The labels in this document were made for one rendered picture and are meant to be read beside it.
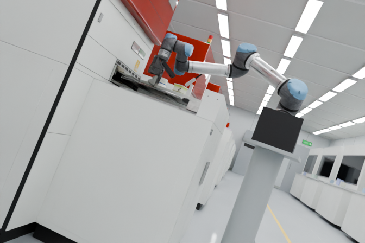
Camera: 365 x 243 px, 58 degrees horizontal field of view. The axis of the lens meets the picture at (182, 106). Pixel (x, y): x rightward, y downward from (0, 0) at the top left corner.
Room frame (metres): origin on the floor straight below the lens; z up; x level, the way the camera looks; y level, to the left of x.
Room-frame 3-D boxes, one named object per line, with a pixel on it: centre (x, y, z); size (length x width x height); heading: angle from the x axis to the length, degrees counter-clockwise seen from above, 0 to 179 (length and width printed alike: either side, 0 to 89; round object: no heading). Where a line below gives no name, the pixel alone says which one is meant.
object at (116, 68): (1.98, 0.37, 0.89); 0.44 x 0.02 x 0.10; 168
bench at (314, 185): (9.96, -5.03, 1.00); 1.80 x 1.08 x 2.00; 168
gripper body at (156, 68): (1.99, 0.23, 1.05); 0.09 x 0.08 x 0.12; 107
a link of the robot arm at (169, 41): (1.99, 0.22, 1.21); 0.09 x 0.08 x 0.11; 81
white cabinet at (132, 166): (2.01, 0.04, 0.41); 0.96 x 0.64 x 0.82; 168
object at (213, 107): (1.82, -0.18, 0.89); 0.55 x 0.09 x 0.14; 168
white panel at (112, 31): (1.81, 0.42, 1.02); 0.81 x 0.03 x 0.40; 168
